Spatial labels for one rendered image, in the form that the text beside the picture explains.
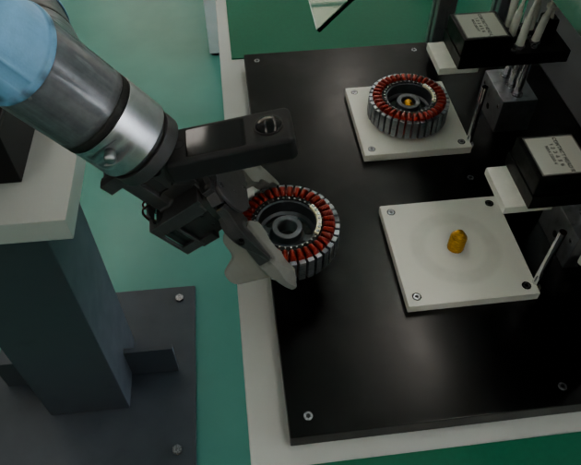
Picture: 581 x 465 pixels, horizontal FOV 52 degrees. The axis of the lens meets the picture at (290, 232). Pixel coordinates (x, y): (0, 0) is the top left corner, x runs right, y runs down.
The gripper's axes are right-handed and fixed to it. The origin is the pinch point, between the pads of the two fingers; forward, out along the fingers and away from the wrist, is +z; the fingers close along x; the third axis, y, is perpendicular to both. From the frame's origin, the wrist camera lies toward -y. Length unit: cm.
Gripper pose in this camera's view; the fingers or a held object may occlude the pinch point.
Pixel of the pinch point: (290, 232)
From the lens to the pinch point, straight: 64.9
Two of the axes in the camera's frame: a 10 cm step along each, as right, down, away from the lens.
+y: -8.0, 4.5, 3.9
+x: 1.4, 7.8, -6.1
